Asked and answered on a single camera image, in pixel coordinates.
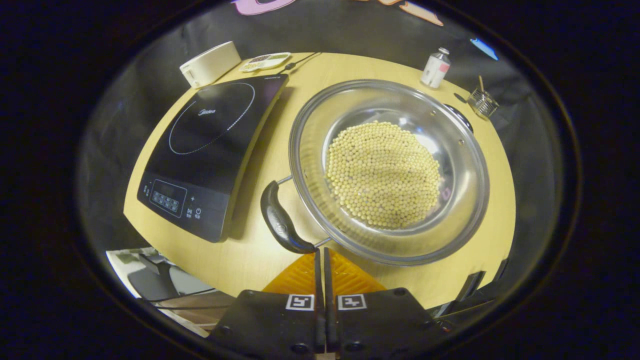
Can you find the small white bottle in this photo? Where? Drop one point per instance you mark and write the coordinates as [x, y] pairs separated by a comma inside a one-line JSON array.
[[435, 70]]

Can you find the black induction cooktop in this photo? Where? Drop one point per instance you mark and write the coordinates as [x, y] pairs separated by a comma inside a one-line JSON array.
[[210, 135]]

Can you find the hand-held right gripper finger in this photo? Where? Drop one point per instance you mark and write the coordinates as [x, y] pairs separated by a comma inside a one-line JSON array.
[[328, 280], [318, 280]]

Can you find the white toaster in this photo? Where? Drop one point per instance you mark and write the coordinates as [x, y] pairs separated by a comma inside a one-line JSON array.
[[210, 62]]

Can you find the thin wooden stick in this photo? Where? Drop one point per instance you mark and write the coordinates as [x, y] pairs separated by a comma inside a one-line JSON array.
[[481, 82]]

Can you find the pile of yellow soybeans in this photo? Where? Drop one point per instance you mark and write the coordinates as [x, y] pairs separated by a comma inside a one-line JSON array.
[[385, 175]]

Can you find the white divided bean dish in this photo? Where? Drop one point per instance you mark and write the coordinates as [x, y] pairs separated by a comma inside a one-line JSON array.
[[265, 61]]

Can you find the dark grey chair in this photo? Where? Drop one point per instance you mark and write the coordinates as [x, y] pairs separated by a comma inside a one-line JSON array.
[[150, 280]]

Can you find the small glass jar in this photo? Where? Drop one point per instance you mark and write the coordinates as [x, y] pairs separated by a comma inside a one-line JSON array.
[[484, 103]]

